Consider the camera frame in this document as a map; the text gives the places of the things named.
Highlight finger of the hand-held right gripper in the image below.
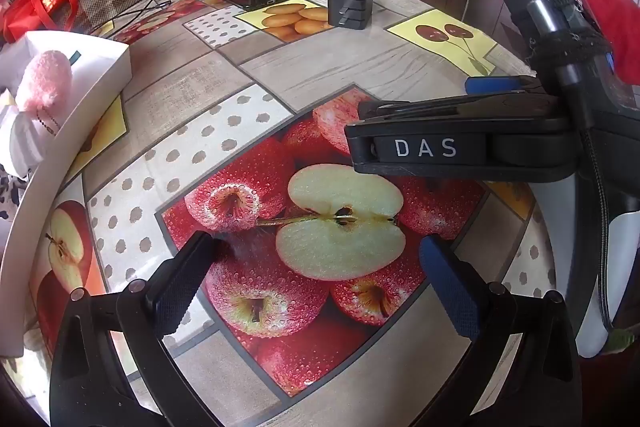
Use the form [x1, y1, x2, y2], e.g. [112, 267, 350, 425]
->
[357, 89, 563, 124]
[464, 76, 541, 94]

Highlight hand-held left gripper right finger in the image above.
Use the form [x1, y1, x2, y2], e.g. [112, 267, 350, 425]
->
[419, 234, 583, 427]

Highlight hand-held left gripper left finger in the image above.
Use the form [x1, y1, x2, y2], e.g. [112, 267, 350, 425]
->
[50, 231, 226, 427]

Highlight black and white patterned cloth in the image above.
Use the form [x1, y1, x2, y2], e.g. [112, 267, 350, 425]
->
[0, 167, 31, 223]

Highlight white cardboard box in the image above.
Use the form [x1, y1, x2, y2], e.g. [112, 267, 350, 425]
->
[0, 31, 133, 358]

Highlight pink plush doll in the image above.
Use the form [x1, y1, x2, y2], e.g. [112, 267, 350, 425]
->
[15, 51, 72, 118]

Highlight black charger block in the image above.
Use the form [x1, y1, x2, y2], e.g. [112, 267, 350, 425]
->
[327, 0, 375, 30]

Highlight fruit print tablecloth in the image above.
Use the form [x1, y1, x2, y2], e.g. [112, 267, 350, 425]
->
[30, 0, 566, 427]

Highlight black braided cable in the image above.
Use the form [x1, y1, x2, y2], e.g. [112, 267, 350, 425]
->
[587, 127, 618, 338]

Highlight black cables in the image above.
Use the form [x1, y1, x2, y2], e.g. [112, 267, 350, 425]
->
[90, 0, 173, 38]

